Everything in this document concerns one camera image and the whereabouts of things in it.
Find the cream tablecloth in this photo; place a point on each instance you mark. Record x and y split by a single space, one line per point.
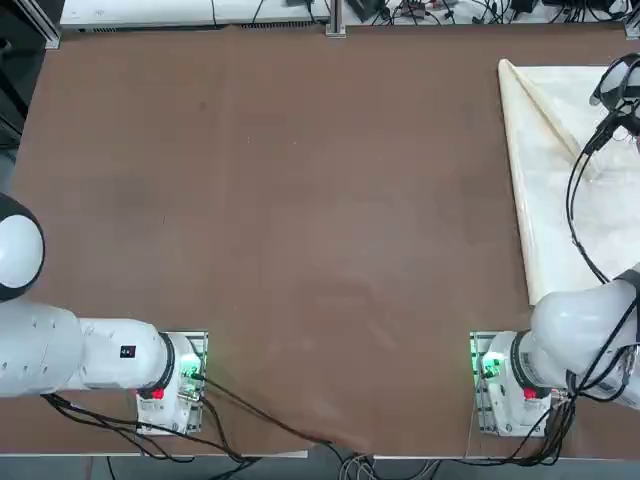
545 200

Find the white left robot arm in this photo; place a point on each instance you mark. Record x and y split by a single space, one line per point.
100 360

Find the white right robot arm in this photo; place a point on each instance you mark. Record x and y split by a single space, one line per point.
565 320

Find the black ribbed power adapter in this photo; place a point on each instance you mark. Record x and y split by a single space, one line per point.
300 2
362 7

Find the black flat power adapter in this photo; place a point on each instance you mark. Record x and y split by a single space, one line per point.
524 5

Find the black cabinet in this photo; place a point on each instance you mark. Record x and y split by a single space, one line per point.
10 75

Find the black large power brick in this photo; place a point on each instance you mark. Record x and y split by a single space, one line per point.
585 2

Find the aluminium profile post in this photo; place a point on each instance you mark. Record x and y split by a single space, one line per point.
336 20
633 25

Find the aluminium profile rail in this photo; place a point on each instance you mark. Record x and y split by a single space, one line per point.
50 35

